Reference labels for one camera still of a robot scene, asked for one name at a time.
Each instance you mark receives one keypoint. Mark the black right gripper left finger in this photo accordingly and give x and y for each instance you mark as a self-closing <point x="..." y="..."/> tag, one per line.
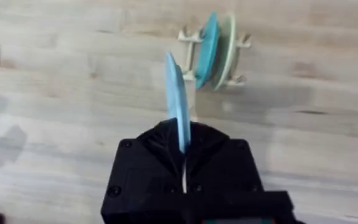
<point x="147" y="165"/>

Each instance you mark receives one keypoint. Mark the small cream peg rack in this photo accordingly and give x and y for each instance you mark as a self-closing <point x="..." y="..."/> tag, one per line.
<point x="191" y="39"/>

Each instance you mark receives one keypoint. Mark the teal blue plate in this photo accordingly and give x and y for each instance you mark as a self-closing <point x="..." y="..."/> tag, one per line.
<point x="208" y="51"/>

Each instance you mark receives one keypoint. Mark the pale green plate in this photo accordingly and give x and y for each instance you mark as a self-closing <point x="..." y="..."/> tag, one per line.
<point x="227" y="51"/>

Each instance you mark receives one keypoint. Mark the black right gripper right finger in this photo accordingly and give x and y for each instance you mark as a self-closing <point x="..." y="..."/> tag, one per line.
<point x="222" y="168"/>

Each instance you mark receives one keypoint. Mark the light blue plate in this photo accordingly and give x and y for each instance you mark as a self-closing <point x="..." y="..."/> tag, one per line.
<point x="177" y="99"/>

